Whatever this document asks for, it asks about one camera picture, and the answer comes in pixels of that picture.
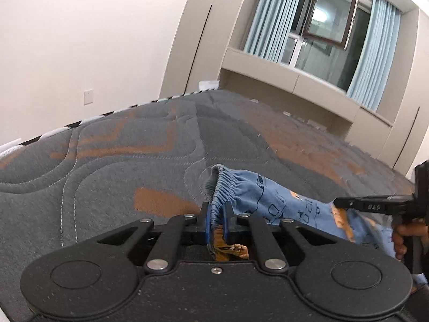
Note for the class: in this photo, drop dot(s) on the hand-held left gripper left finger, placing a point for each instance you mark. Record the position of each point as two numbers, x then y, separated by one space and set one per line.
208 221

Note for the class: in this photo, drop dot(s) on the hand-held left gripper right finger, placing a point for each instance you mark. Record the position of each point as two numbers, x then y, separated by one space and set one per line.
228 223

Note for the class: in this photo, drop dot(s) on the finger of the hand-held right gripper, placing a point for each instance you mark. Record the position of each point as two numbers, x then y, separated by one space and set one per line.
362 204

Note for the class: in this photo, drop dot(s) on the blue pants with orange print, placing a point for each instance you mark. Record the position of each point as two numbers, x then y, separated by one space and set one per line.
268 194

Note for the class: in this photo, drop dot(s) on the person's right hand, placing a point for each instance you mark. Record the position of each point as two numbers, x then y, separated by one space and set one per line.
400 238

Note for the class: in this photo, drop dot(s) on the beige wardrobe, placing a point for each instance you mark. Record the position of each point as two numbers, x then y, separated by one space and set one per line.
407 107
207 33

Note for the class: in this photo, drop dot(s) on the grey quilted mattress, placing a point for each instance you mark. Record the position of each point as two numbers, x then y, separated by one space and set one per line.
100 161

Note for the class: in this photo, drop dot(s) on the beige window cabinet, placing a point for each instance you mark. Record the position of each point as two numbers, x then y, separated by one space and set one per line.
301 87

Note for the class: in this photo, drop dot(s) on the white flat object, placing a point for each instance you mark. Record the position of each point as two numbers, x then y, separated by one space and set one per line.
208 84

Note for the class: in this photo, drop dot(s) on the light blue curtain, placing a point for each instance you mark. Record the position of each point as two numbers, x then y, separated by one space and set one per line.
271 16
375 53

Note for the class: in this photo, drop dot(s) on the window with open sash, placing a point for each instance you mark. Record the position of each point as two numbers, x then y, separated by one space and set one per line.
330 20

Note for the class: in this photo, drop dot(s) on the white wall switch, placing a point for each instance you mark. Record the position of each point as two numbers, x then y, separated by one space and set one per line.
88 97

